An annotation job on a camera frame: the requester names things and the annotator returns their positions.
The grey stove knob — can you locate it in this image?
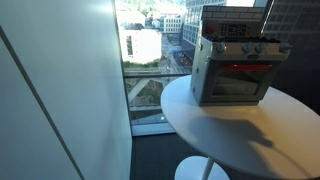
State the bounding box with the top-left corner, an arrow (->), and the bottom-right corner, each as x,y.
278,42 -> 292,55
215,42 -> 228,55
254,42 -> 267,55
241,43 -> 254,55

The grey toy stove oven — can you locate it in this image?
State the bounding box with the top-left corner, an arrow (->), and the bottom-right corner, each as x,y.
189,4 -> 293,107

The grey oven door with window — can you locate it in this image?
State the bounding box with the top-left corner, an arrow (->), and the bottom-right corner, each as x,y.
201,59 -> 283,103

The white building outside window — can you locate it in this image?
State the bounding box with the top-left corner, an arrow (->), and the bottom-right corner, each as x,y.
119,28 -> 163,65

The dark window rail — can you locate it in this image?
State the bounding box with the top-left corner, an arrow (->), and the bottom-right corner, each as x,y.
123,73 -> 193,80

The white table pedestal base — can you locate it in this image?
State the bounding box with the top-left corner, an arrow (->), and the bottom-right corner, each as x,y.
174,155 -> 231,180

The red oven door handle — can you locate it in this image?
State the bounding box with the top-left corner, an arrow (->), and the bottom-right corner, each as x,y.
220,64 -> 273,71

